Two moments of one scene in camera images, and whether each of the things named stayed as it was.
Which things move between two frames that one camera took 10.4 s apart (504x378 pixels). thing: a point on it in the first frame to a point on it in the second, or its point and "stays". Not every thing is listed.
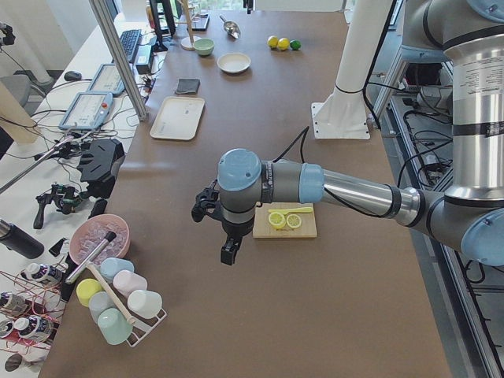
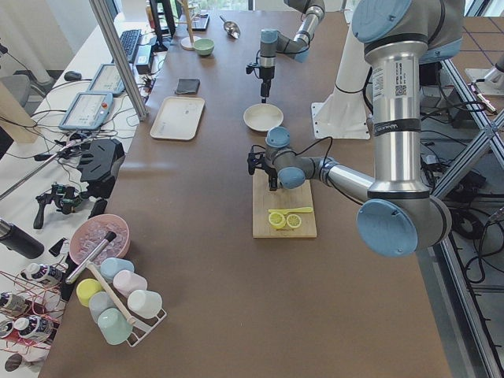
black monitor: [164, 22] stays
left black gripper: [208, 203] to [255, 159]
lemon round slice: [294, 220] stays
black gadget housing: [101, 160] stays
